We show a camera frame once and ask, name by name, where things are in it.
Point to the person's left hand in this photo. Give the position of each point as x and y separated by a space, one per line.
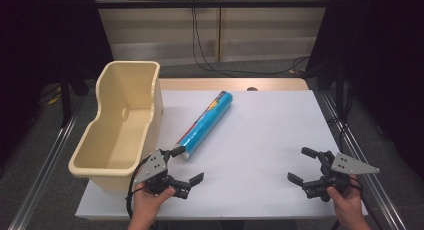
148 203

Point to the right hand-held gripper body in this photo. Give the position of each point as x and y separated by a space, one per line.
336 176

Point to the metal floor rail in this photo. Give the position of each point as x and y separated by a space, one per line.
366 156
43 170

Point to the beige plastic bin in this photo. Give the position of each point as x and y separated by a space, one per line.
125 133

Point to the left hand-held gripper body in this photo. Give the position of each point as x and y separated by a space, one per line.
151 166

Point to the person's right hand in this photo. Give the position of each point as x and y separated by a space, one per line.
346 203

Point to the black curtain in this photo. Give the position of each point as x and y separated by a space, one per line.
383 56
43 40

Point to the black horizontal frame bar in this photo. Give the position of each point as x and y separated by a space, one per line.
233 4

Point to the blue roll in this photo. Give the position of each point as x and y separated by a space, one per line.
206 120

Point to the black metal stand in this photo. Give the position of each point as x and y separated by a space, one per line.
339 90
65 100

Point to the white table mat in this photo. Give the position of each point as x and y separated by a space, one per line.
266 133

